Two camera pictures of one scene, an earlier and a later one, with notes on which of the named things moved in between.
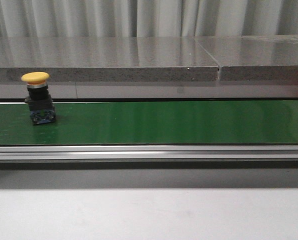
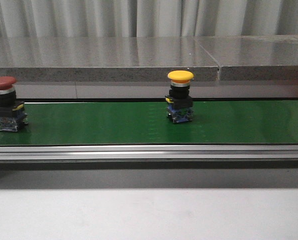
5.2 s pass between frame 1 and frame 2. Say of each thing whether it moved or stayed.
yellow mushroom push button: moved
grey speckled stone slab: stayed
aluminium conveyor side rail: stayed
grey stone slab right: stayed
